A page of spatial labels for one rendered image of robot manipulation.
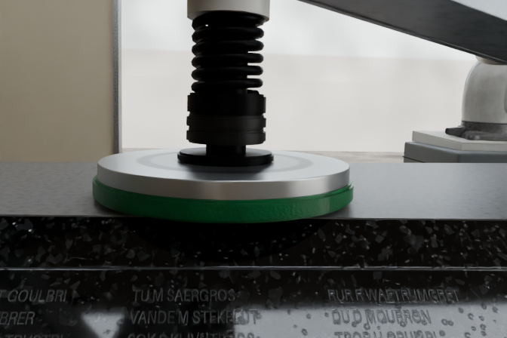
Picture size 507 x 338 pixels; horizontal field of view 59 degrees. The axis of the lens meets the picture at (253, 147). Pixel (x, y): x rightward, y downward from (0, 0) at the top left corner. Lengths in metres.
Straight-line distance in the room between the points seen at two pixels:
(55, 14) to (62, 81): 0.75
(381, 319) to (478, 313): 0.06
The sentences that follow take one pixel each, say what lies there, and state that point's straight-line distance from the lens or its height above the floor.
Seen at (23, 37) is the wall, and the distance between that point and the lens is 5.85.
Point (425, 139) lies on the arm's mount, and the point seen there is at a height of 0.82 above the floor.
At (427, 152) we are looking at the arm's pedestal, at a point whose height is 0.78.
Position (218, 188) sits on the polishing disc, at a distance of 0.29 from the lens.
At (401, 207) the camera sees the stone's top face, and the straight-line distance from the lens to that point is 0.39.
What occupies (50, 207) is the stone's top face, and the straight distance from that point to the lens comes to 0.37.
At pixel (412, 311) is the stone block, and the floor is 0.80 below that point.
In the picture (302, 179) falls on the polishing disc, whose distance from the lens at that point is 0.31.
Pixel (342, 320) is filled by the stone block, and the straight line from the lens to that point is 0.31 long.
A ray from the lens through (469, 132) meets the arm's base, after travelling 1.68.
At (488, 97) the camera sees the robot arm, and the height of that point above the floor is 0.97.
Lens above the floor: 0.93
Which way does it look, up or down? 6 degrees down
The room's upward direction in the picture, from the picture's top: 1 degrees clockwise
